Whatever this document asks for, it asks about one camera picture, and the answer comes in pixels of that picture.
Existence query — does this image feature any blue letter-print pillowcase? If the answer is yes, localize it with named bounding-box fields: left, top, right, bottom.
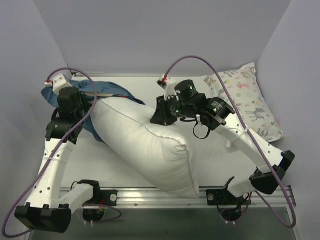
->
left=41, top=80, right=145, bottom=142

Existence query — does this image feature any white pillow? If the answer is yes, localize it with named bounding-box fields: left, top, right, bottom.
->
left=90, top=97, right=200, bottom=199

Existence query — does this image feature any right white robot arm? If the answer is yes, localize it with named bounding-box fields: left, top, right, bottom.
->
left=150, top=78, right=295, bottom=205

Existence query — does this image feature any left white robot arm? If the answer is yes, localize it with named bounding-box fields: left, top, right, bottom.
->
left=14, top=86, right=101, bottom=233

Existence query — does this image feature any floral deer-print pillow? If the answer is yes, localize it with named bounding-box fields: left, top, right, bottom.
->
left=201, top=62, right=285, bottom=143

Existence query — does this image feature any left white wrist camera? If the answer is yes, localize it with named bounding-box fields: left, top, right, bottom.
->
left=45, top=73, right=72, bottom=96

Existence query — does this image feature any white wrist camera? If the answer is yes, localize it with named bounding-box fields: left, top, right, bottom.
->
left=157, top=76, right=177, bottom=101
left=45, top=73, right=72, bottom=96

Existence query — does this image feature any rear aluminium rail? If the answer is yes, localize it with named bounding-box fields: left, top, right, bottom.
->
left=72, top=71, right=106, bottom=77

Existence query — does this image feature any aluminium rail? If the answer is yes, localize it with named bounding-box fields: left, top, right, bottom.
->
left=59, top=185, right=297, bottom=208
left=72, top=71, right=106, bottom=77

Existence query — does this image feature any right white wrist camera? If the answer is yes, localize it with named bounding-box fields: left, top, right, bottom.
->
left=157, top=76, right=177, bottom=101

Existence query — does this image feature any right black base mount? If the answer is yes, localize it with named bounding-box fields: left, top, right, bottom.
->
left=206, top=189, right=238, bottom=206

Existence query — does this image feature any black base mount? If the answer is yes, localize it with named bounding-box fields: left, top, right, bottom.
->
left=99, top=189, right=118, bottom=207
left=206, top=189, right=238, bottom=206

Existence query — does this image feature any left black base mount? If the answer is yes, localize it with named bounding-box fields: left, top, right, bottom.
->
left=99, top=189, right=118, bottom=207

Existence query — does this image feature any front aluminium rail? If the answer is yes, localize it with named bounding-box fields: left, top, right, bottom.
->
left=59, top=185, right=297, bottom=208

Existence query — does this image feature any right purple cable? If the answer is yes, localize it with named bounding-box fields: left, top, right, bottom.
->
left=159, top=55, right=297, bottom=228

